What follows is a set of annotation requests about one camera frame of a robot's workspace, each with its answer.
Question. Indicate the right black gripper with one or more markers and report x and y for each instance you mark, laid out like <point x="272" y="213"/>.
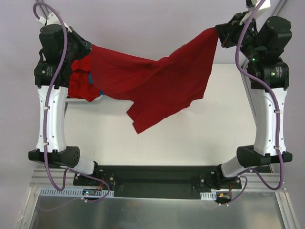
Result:
<point x="225" y="33"/>

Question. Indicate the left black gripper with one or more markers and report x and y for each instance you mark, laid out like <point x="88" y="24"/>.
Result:
<point x="82" y="45"/>

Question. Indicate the dark red t shirt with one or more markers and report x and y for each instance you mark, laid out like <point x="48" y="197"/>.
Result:
<point x="158" y="89"/>

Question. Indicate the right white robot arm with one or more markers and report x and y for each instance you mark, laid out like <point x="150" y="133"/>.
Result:
<point x="267" y="148"/>

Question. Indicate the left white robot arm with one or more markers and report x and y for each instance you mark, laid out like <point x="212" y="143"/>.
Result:
<point x="51" y="147"/>

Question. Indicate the bright red t shirt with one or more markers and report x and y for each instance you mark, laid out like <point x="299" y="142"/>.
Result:
<point x="79" y="84"/>

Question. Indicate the blue t shirt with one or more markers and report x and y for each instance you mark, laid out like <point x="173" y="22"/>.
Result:
<point x="91" y="82"/>

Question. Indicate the grey laundry basket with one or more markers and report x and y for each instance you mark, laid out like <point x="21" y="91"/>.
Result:
<point x="70" y="100"/>

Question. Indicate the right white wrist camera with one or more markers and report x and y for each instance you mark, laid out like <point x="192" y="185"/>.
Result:
<point x="252" y="4"/>

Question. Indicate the aluminium rail frame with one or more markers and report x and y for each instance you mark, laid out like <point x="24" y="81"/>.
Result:
<point x="254" y="184"/>

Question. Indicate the left grey cable duct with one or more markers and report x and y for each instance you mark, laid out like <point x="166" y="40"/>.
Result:
<point x="76" y="192"/>

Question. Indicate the grey cable duct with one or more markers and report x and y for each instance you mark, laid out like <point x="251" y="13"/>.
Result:
<point x="76" y="192"/>
<point x="208" y="195"/>

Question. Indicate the right grey cable duct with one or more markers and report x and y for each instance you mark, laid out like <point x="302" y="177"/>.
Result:
<point x="208" y="195"/>

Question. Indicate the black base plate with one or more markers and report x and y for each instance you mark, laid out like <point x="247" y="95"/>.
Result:
<point x="169" y="182"/>

